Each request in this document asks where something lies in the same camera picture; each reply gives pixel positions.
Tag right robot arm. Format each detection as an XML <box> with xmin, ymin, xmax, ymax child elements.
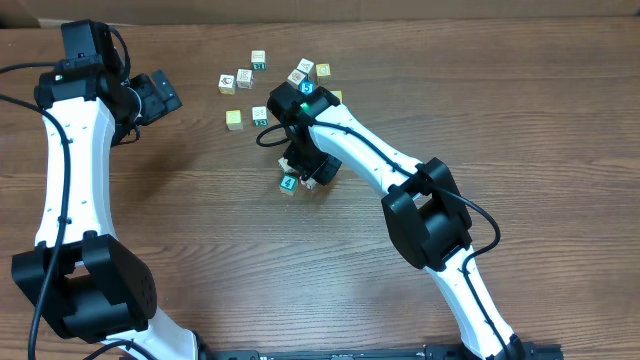
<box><xmin>267</xmin><ymin>82</ymin><xmax>525</xmax><ymax>359</ymax></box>

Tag yellow block upper right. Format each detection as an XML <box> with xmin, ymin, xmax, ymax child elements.
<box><xmin>316</xmin><ymin>63</ymin><xmax>331</xmax><ymax>85</ymax></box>

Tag yellow block right middle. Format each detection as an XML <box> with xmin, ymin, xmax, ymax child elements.
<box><xmin>330</xmin><ymin>90</ymin><xmax>343</xmax><ymax>103</ymax></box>

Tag white block red letter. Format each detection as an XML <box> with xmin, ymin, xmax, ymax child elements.
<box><xmin>236</xmin><ymin>69</ymin><xmax>254</xmax><ymax>89</ymax></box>

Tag teal number four block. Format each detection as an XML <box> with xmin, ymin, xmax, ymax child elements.
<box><xmin>279</xmin><ymin>174</ymin><xmax>298</xmax><ymax>196</ymax></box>

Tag white block green side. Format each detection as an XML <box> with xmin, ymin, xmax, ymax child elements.
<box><xmin>252</xmin><ymin>106</ymin><xmax>268</xmax><ymax>127</ymax></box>

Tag white block plain top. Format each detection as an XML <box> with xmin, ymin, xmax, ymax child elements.
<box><xmin>278</xmin><ymin>157</ymin><xmax>295</xmax><ymax>174</ymax></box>

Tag block with green R side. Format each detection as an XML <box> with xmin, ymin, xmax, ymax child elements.
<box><xmin>251</xmin><ymin>50</ymin><xmax>266</xmax><ymax>71</ymax></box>

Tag white acorn picture block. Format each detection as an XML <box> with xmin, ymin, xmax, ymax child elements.
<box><xmin>218</xmin><ymin>74</ymin><xmax>236</xmax><ymax>95</ymax></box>

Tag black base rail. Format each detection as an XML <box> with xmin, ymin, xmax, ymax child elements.
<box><xmin>199</xmin><ymin>343</ymin><xmax>565</xmax><ymax>360</ymax></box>

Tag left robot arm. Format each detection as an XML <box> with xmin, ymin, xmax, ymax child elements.
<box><xmin>11</xmin><ymin>20</ymin><xmax>210</xmax><ymax>359</ymax></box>

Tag blue number five block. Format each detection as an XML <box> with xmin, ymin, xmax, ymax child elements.
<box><xmin>299</xmin><ymin>81</ymin><xmax>316</xmax><ymax>95</ymax></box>

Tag yellow top wooden block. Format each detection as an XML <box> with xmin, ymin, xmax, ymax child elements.
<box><xmin>225</xmin><ymin>110</ymin><xmax>243</xmax><ymax>131</ymax></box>

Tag white block picture top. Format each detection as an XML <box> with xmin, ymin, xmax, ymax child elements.
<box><xmin>287</xmin><ymin>69</ymin><xmax>307</xmax><ymax>89</ymax></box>

